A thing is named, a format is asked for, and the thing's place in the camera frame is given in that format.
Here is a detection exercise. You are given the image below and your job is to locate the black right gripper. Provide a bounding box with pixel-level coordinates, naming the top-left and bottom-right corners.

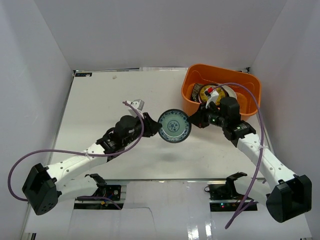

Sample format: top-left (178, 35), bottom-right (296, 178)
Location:
top-left (187, 102), bottom-right (228, 129)

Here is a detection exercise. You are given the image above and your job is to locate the yellow patterned round plate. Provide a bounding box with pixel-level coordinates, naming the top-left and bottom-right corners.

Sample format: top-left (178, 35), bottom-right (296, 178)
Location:
top-left (199, 84), bottom-right (228, 105)

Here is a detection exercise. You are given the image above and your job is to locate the blue white porcelain plate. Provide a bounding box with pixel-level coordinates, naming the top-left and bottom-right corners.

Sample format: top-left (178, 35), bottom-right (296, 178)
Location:
top-left (157, 109), bottom-right (192, 144)

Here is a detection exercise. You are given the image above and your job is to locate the black floral rectangular plate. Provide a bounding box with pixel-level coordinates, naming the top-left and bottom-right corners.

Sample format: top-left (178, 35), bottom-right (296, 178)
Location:
top-left (190, 83), bottom-right (203, 103)

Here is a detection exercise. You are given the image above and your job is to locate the cream round plate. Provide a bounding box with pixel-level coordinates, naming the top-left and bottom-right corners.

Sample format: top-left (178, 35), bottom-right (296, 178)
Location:
top-left (221, 85), bottom-right (237, 98)

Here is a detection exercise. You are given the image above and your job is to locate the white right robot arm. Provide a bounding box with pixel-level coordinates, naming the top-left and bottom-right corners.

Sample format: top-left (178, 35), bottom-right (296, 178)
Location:
top-left (188, 97), bottom-right (312, 223)

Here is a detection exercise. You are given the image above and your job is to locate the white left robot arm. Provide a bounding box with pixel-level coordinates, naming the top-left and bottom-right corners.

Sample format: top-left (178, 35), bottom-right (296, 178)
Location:
top-left (22, 112), bottom-right (162, 216)

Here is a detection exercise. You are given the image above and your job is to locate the orange plastic bin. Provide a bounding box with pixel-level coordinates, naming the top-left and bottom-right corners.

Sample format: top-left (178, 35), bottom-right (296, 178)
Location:
top-left (181, 64), bottom-right (262, 121)

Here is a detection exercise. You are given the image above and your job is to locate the dark label sticker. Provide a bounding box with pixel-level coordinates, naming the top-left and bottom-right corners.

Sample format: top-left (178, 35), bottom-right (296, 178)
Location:
top-left (74, 72), bottom-right (92, 77)

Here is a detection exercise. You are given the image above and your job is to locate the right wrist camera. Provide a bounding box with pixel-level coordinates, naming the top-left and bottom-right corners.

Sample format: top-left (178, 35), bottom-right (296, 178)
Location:
top-left (204, 87), bottom-right (220, 109)

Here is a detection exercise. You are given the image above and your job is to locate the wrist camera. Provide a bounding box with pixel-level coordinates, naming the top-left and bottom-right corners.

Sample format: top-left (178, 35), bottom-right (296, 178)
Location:
top-left (204, 87), bottom-right (220, 109)
top-left (126, 99), bottom-right (145, 111)

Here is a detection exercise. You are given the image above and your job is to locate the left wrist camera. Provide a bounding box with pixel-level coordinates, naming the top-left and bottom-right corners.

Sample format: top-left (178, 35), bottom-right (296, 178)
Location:
top-left (126, 99), bottom-right (145, 111)

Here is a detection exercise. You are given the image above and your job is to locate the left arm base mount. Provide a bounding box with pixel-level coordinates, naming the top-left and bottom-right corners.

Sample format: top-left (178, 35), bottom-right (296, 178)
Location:
top-left (74, 185), bottom-right (125, 210)

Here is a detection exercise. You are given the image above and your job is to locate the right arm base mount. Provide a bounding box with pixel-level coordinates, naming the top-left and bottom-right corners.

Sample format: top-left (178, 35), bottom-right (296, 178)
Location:
top-left (204, 172), bottom-right (247, 213)

